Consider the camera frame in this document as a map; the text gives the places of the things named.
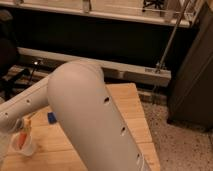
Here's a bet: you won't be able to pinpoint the cream gripper fingers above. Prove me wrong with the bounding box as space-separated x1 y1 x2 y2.
22 119 31 134

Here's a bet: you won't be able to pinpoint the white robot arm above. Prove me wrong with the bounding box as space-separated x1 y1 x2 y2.
0 60 151 171

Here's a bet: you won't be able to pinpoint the blue sponge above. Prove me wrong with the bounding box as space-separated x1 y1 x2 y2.
47 112 57 124

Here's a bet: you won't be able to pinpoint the black office chair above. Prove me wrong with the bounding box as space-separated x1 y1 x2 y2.
0 9 30 100

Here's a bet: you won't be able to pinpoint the metal pole stand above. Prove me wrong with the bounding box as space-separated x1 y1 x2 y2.
150 0 194 104

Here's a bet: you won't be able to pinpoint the dark cabinet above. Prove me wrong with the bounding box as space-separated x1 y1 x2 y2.
167 2 213 130

